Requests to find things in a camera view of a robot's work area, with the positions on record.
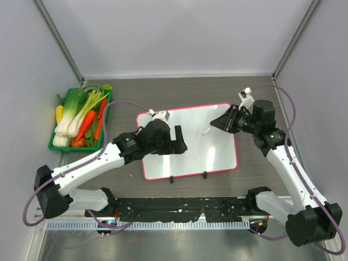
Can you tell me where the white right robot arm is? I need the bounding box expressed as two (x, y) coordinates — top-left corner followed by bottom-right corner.
(210, 100), (343, 247)

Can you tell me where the green leaf vegetable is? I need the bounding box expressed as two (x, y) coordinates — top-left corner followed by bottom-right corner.
(84, 117), (100, 147)

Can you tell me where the green plastic tray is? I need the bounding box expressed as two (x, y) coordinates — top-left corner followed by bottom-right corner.
(48, 84), (113, 152)

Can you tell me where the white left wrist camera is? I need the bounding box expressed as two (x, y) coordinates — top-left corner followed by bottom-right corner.
(147, 109), (170, 123)

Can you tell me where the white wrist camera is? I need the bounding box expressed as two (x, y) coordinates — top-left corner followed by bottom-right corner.
(147, 109), (170, 123)
(238, 88), (254, 110)

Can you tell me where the green white leek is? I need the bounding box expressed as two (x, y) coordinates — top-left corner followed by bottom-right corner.
(66, 90), (108, 138)

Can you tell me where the pink framed whiteboard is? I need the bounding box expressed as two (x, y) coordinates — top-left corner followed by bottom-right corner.
(142, 102), (238, 181)

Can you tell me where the red toy chili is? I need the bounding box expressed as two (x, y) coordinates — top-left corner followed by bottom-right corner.
(93, 98), (108, 140)

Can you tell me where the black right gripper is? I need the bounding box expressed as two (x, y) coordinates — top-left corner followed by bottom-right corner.
(211, 104), (260, 135)

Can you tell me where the yellow toy pepper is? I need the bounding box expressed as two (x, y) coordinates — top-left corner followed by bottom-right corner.
(55, 105), (64, 124)

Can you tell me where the green white bok choy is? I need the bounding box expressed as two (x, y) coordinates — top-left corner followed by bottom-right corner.
(54, 89), (79, 135)

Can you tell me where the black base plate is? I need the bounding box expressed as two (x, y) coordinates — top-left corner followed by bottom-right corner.
(84, 196), (279, 223)

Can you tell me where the orange toy carrot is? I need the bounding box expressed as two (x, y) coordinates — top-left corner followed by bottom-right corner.
(76, 110), (96, 140)

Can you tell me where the white slotted cable duct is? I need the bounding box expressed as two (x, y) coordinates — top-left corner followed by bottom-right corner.
(46, 219), (250, 231)

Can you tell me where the white marker pen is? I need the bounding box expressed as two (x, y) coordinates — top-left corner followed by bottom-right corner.
(202, 126), (213, 135)

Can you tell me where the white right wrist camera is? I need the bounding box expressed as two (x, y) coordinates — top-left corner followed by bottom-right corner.
(238, 88), (254, 110)

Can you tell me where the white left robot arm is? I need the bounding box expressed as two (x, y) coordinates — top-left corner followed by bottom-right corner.
(34, 120), (187, 219)

